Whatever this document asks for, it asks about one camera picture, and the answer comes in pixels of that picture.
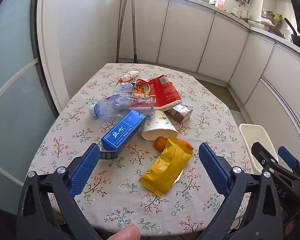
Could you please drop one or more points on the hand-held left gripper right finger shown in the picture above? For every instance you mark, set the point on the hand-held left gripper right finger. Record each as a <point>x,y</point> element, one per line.
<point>215,170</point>

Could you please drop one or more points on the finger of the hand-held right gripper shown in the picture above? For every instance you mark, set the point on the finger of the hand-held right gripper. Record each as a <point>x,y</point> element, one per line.
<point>261,152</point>
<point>287,157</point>

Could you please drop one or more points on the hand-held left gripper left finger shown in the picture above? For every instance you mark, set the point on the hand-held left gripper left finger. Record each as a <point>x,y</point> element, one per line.
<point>85,170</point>

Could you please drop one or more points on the white plastic bin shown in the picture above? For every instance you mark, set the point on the white plastic bin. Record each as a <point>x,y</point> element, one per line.
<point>252,140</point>

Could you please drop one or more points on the orange fruit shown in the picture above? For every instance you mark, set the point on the orange fruit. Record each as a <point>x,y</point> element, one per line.
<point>186,143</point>

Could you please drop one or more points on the yellow snack packet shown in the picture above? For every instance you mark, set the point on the yellow snack packet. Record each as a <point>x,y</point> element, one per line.
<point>165,170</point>

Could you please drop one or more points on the blue cardboard box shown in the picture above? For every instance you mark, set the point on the blue cardboard box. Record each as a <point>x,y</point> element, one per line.
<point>122,132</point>

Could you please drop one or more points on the small tangerine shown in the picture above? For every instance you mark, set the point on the small tangerine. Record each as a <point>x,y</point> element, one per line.
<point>158,143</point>

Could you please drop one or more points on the brown milk carton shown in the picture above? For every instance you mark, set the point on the brown milk carton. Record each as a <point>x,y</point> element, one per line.
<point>180,112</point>

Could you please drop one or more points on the white paper cup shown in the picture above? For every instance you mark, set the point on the white paper cup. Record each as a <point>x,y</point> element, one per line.
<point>157,127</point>

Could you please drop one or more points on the clear plastic container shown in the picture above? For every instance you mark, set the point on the clear plastic container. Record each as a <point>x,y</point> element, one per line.
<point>145,107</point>

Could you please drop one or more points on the crushed clear plastic wrapper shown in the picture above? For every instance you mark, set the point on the crushed clear plastic wrapper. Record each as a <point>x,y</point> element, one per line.
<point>123,89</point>

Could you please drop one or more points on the red snack bag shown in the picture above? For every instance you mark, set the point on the red snack bag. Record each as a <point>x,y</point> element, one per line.
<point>165,92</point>

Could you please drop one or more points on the white tissue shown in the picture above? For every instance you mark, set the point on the white tissue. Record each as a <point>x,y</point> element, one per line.
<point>130,76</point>

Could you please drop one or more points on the person's left hand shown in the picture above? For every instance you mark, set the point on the person's left hand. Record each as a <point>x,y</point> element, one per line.
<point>126,233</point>

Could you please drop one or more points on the floral tablecloth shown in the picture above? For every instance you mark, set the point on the floral tablecloth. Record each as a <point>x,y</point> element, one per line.
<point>120,200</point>

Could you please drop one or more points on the brown floor mat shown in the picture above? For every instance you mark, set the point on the brown floor mat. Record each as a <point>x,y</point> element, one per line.
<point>220,92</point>

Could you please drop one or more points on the frosted glass door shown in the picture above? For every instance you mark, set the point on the frosted glass door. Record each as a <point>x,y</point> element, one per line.
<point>12,80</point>

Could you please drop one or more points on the black wok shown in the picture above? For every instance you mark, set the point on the black wok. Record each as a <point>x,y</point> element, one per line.
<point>298,38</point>

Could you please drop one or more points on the yellow food packet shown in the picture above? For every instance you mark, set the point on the yellow food packet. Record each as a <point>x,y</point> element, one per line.
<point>277,17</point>

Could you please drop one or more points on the white kettle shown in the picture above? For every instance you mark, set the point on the white kettle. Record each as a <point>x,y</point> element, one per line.
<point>245,14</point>

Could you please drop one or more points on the white kitchen cabinets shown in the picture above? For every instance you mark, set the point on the white kitchen cabinets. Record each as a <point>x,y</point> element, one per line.
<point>185,30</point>

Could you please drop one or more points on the red drink bottle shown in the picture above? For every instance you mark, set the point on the red drink bottle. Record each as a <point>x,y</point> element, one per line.
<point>220,3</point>

